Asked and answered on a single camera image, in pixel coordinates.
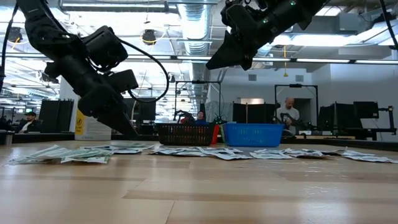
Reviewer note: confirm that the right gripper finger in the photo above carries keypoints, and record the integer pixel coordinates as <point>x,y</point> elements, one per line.
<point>248,57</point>
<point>231,51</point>

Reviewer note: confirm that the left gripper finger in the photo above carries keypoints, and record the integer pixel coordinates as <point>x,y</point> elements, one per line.
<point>112,119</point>
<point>124,119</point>

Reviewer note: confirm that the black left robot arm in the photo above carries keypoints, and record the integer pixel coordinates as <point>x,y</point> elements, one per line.
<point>46,31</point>

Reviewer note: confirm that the background robot arm black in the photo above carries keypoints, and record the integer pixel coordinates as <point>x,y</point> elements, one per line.
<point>219,119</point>

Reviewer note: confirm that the white wipes canister yellow label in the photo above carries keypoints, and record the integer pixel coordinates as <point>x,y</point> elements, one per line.
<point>93,132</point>

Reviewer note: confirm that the white blue-print square packet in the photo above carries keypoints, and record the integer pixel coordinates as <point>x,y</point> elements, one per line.
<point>270,155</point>
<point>174,152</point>
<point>308,153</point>
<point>124,149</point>
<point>332,151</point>
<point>230,156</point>
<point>370,158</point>

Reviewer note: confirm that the black partition panel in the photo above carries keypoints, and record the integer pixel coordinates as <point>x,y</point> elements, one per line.
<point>255,113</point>
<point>56,116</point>

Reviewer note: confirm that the green white strip packet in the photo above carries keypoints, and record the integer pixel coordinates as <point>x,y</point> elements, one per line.
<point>90,160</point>
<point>37,155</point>
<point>84,153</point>

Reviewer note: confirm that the black plastic basket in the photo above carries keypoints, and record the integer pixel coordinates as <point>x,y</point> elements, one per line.
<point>186,135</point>

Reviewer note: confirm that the person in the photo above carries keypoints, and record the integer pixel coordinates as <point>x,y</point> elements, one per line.
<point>289,115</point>
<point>201,117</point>
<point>29,124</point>

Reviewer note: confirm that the blue plastic basket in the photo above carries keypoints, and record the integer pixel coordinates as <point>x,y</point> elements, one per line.
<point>253,135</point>

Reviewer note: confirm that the long ceiling light strip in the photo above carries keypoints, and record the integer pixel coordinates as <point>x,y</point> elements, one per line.
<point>326,60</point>

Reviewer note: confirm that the green plastic basket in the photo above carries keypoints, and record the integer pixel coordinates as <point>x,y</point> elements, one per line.
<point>221,133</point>

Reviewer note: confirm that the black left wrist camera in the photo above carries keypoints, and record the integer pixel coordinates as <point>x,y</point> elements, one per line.
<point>122,81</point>

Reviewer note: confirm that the silver ceiling duct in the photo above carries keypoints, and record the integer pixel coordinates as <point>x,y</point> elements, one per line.
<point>194,25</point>

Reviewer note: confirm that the black station frame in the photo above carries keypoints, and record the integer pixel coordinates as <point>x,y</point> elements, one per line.
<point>295,85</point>

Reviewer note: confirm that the black table frame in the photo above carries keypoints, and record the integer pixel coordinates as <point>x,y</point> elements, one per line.
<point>46,137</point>

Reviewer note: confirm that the black hanging ceiling camera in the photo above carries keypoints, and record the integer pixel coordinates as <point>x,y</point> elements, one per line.
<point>15,35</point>
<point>149,35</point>

